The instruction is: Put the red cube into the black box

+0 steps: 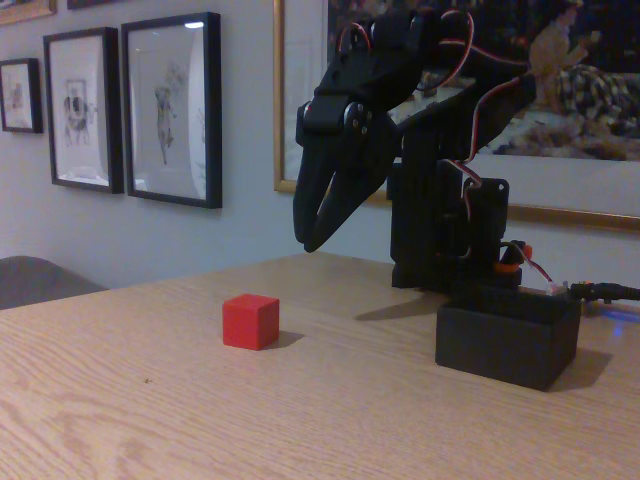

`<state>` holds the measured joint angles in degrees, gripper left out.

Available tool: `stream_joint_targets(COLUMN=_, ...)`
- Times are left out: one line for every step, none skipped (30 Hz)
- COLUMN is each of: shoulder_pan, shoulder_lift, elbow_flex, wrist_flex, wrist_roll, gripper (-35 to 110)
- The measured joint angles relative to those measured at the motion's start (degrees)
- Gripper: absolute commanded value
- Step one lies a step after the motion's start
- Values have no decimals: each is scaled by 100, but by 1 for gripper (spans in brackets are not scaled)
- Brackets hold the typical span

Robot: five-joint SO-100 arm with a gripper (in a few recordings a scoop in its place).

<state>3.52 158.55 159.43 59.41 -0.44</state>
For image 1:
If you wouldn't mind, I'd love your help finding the red cube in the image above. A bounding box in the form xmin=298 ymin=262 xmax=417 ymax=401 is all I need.
xmin=221 ymin=293 xmax=281 ymax=352

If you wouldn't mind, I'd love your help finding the black box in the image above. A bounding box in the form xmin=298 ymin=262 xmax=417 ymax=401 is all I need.
xmin=434 ymin=288 xmax=583 ymax=393

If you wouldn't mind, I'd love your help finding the orange plastic clamp part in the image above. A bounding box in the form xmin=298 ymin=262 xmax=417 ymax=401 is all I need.
xmin=492 ymin=241 xmax=533 ymax=275

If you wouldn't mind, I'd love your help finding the gold framed large painting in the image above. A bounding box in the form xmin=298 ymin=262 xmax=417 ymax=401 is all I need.
xmin=272 ymin=0 xmax=640 ymax=235

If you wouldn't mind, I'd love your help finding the short looped servo wire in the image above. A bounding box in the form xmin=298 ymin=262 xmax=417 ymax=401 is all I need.
xmin=338 ymin=20 xmax=375 ymax=57

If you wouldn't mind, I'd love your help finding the large black picture frame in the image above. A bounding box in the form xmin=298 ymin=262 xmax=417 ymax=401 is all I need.
xmin=120 ymin=11 xmax=224 ymax=211

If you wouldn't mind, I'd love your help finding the long red white servo wire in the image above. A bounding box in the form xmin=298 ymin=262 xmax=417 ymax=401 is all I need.
xmin=437 ymin=8 xmax=532 ymax=262

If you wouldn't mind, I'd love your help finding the wire with white connector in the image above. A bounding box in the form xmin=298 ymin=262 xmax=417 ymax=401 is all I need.
xmin=499 ymin=241 xmax=570 ymax=297

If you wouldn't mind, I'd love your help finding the medium black picture frame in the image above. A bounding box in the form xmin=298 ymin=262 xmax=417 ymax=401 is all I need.
xmin=42 ymin=26 xmax=126 ymax=196

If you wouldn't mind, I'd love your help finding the dark picture frame edge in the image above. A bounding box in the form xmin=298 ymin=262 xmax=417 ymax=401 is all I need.
xmin=66 ymin=0 xmax=126 ymax=11

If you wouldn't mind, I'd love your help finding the black power cable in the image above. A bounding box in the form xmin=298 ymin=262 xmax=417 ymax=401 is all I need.
xmin=569 ymin=281 xmax=640 ymax=305

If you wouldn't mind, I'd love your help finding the small black picture frame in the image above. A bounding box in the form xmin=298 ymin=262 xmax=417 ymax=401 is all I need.
xmin=0 ymin=57 xmax=45 ymax=135

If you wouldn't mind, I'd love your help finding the gold picture frame corner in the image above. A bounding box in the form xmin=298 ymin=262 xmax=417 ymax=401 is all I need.
xmin=0 ymin=0 xmax=58 ymax=28

